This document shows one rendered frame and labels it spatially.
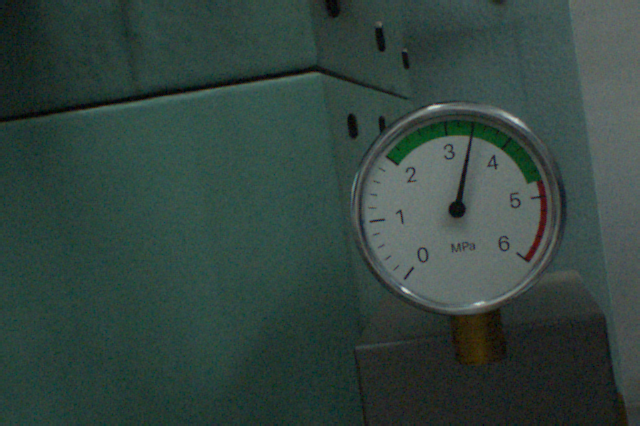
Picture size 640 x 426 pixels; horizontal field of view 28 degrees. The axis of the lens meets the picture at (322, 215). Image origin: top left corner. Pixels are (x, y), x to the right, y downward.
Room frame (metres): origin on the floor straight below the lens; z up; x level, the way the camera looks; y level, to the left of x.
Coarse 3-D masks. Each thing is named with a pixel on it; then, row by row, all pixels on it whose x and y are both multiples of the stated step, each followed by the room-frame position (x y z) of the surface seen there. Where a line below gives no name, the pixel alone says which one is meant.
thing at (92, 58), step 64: (0, 0) 0.45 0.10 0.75; (64, 0) 0.45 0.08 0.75; (128, 0) 0.45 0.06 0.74; (192, 0) 0.45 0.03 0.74; (256, 0) 0.44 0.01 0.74; (320, 0) 0.47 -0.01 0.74; (384, 0) 0.84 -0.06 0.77; (0, 64) 0.46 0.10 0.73; (64, 64) 0.45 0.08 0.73; (128, 64) 0.45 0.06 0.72; (192, 64) 0.45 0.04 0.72; (256, 64) 0.44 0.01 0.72; (320, 64) 0.45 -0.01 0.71; (384, 64) 0.75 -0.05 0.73
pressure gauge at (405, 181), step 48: (384, 144) 0.37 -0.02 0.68; (432, 144) 0.37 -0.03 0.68; (480, 144) 0.37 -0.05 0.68; (528, 144) 0.37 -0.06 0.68; (384, 192) 0.38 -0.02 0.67; (432, 192) 0.37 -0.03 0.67; (480, 192) 0.37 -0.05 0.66; (528, 192) 0.37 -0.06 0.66; (384, 240) 0.38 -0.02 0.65; (432, 240) 0.37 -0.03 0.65; (480, 240) 0.37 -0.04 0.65; (528, 240) 0.37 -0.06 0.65; (432, 288) 0.37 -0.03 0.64; (480, 288) 0.37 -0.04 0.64; (528, 288) 0.37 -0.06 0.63; (480, 336) 0.39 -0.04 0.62
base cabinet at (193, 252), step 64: (0, 128) 0.46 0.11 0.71; (64, 128) 0.45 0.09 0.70; (128, 128) 0.45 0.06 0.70; (192, 128) 0.45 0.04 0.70; (256, 128) 0.44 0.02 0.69; (320, 128) 0.44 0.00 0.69; (384, 128) 0.64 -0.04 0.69; (0, 192) 0.46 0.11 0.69; (64, 192) 0.45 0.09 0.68; (128, 192) 0.45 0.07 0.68; (192, 192) 0.45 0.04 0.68; (256, 192) 0.44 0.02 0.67; (320, 192) 0.44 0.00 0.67; (0, 256) 0.46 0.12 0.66; (64, 256) 0.45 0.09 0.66; (128, 256) 0.45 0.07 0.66; (192, 256) 0.45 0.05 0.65; (256, 256) 0.44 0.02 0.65; (320, 256) 0.44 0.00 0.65; (0, 320) 0.46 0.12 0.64; (64, 320) 0.45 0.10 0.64; (128, 320) 0.45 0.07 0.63; (192, 320) 0.45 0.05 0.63; (256, 320) 0.44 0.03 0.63; (320, 320) 0.44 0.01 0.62; (0, 384) 0.46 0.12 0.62; (64, 384) 0.45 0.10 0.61; (128, 384) 0.45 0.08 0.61; (192, 384) 0.45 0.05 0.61; (256, 384) 0.45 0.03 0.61; (320, 384) 0.44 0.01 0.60
